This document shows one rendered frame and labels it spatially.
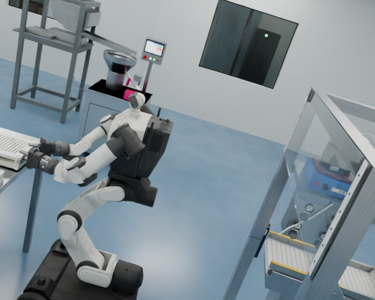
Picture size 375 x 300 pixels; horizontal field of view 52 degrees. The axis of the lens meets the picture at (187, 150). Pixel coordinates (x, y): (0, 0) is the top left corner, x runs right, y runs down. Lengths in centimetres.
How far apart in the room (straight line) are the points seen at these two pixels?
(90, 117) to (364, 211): 349
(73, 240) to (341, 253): 163
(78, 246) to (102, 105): 205
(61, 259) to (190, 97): 462
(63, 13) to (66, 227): 317
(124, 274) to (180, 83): 472
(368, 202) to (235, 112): 590
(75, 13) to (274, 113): 371
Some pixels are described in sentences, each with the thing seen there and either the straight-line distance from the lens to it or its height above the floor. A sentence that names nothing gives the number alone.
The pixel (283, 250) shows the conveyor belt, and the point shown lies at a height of 89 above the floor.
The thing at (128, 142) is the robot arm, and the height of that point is 125.
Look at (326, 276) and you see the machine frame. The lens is 110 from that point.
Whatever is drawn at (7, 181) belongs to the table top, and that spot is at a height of 84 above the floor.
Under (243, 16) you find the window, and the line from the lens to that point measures 668.
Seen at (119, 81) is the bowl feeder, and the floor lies 86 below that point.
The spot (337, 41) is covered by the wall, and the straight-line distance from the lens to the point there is 688.
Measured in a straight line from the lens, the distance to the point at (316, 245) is 113.
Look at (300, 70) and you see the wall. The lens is 680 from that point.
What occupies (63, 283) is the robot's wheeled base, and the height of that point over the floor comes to 17.
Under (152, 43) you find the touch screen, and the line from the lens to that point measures 429.
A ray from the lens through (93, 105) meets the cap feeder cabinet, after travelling 415.
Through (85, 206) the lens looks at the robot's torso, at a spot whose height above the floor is 71.
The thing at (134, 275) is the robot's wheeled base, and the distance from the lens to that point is 245.
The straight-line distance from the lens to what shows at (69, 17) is 493.
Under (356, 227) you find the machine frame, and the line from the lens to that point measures 103.
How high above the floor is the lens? 194
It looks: 21 degrees down
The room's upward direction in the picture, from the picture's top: 18 degrees clockwise
